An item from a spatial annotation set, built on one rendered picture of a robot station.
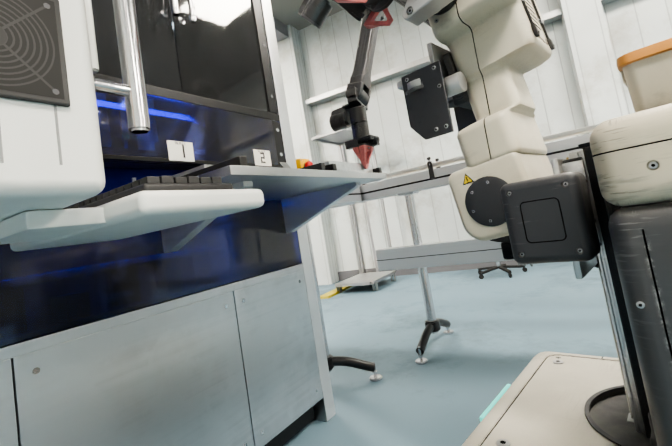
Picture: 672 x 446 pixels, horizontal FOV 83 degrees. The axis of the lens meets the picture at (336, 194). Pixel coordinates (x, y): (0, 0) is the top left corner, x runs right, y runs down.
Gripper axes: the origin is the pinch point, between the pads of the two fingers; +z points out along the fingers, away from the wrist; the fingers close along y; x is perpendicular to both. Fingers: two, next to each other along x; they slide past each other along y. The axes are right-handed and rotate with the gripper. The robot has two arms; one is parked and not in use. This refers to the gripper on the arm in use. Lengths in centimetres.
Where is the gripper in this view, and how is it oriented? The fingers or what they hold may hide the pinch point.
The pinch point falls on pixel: (365, 166)
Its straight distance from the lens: 125.8
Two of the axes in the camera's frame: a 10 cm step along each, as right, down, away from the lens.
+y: -8.2, 1.7, 5.5
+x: -5.5, 0.1, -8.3
